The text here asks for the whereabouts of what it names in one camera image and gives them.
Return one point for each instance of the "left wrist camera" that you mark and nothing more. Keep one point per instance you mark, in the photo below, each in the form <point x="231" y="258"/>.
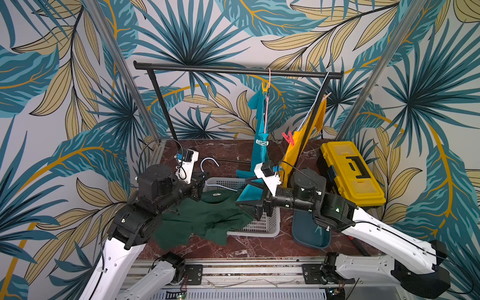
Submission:
<point x="186" y="161"/>

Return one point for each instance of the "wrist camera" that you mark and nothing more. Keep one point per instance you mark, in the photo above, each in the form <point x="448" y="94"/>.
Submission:
<point x="186" y="161"/>
<point x="271" y="178"/>

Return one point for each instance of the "beige pink clothespin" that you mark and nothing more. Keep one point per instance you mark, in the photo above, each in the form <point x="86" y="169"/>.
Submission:
<point x="326" y="96"/>

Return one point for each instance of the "yellow black toolbox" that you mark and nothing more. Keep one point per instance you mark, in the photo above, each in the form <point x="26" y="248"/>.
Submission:
<point x="349" y="174"/>

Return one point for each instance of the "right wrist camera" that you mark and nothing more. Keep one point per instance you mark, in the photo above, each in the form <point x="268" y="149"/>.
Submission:
<point x="271" y="178"/>

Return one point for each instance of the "pink red clothespin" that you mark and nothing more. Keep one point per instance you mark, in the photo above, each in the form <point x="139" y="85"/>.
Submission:
<point x="288" y="137"/>

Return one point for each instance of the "yellow t-shirt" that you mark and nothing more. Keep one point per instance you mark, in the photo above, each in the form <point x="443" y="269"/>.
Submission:
<point x="300" y="138"/>

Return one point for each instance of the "black clothes rack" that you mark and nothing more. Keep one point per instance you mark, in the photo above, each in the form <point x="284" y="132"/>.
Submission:
<point x="151" y="68"/>

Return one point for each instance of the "left aluminium frame post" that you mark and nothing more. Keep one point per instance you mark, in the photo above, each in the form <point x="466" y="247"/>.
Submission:
<point x="100" y="21"/>

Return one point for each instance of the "dark teal plastic tray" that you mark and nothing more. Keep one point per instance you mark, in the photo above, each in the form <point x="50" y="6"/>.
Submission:
<point x="307" y="233"/>

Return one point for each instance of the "light blue wire hanger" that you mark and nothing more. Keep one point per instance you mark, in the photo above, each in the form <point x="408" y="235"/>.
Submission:
<point x="213" y="172"/>

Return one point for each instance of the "aluminium frame post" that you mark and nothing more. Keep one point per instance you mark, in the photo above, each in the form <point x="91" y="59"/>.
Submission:
<point x="100" y="21"/>
<point x="392" y="46"/>

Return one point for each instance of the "pale blue wire hanger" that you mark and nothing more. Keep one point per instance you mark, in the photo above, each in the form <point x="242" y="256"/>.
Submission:
<point x="308" y="95"/>

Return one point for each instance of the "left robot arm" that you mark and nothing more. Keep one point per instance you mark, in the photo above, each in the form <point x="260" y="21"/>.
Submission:
<point x="160" y="188"/>

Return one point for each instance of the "turquoise printed t-shirt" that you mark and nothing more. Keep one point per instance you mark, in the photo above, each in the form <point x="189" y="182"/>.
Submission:
<point x="259" y="153"/>

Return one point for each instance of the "pink wire hanger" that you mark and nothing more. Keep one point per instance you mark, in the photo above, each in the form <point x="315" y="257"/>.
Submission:
<point x="267" y="100"/>

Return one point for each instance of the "dark green t-shirt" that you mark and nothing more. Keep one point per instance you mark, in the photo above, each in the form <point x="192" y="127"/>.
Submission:
<point x="211" y="219"/>

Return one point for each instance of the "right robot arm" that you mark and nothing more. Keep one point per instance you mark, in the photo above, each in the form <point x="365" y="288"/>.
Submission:
<point x="413" y="264"/>

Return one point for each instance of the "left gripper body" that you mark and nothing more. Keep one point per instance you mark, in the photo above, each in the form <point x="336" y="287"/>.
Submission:
<point x="194" y="190"/>

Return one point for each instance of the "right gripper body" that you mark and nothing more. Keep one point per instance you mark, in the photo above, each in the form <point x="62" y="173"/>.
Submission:
<point x="263" y="204"/>

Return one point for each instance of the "right aluminium frame post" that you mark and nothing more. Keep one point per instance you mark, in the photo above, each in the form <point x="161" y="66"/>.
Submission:
<point x="392" y="46"/>

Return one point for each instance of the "yellow clothespin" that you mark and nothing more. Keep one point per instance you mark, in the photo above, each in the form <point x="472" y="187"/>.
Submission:
<point x="265" y="86"/>

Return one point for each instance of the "grey perforated plastic basket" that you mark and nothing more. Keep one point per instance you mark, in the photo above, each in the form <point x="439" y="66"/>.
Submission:
<point x="266" y="227"/>

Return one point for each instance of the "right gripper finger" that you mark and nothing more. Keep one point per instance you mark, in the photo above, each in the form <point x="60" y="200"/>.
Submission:
<point x="257" y="185"/>
<point x="250" y="207"/>

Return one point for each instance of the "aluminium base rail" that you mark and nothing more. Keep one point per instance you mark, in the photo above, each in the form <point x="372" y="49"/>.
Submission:
<point x="272" y="272"/>

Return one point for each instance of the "mint white clothespin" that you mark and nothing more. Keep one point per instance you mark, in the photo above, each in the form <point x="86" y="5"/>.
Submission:
<point x="262" y="143"/>

